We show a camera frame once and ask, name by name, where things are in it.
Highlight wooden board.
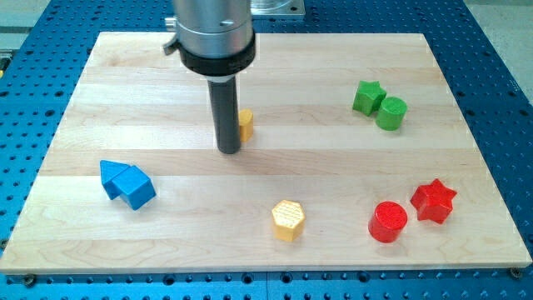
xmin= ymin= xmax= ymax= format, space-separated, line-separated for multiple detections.
xmin=1 ymin=32 xmax=531 ymax=274

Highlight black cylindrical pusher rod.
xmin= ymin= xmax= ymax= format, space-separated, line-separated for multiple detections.
xmin=207 ymin=76 xmax=241 ymax=154

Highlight blue cube block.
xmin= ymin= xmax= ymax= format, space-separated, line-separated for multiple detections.
xmin=110 ymin=166 xmax=157 ymax=211

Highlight blue triangle block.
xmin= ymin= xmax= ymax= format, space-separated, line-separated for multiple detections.
xmin=99 ymin=160 xmax=129 ymax=200

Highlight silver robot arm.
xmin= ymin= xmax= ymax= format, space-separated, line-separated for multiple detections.
xmin=163 ymin=0 xmax=256 ymax=154

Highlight yellow heart block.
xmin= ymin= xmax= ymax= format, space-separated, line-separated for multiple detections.
xmin=238 ymin=108 xmax=253 ymax=143

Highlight green star block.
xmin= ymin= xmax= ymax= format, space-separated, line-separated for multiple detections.
xmin=352 ymin=81 xmax=386 ymax=116

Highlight red star block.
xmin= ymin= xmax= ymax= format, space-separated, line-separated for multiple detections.
xmin=411 ymin=178 xmax=457 ymax=224

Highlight silver metal mounting plate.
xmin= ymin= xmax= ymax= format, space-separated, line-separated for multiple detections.
xmin=251 ymin=0 xmax=306 ymax=20

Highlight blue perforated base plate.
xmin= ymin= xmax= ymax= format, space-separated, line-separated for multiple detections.
xmin=1 ymin=1 xmax=532 ymax=299

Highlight red cylinder block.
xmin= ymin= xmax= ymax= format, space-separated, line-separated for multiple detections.
xmin=367 ymin=201 xmax=408 ymax=243

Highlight green cylinder block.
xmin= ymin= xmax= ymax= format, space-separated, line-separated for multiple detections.
xmin=376 ymin=97 xmax=408 ymax=131

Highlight yellow hexagon block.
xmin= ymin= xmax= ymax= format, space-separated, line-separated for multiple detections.
xmin=271 ymin=200 xmax=306 ymax=242

